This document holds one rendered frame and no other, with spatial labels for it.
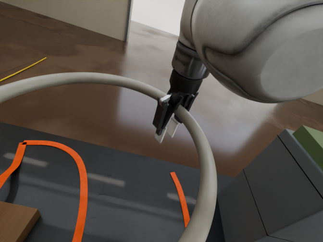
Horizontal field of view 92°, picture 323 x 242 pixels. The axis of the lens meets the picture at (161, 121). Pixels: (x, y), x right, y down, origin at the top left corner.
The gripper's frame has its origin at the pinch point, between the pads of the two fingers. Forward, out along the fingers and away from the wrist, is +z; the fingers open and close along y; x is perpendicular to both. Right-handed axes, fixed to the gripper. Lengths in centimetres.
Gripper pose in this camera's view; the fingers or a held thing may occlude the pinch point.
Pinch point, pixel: (166, 130)
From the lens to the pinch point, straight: 49.6
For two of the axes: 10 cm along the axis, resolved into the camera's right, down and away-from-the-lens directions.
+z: -2.4, 7.2, 6.6
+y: -7.5, 2.9, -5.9
